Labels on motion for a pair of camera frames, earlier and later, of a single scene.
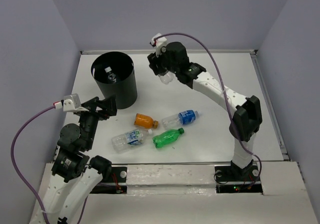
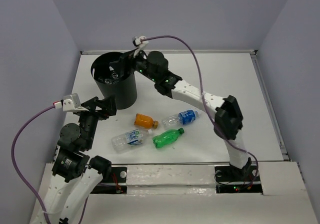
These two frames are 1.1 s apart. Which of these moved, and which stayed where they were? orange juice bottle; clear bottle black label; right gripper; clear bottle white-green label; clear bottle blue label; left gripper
Moved: right gripper; clear bottle black label
Stayed: clear bottle blue label; clear bottle white-green label; orange juice bottle; left gripper
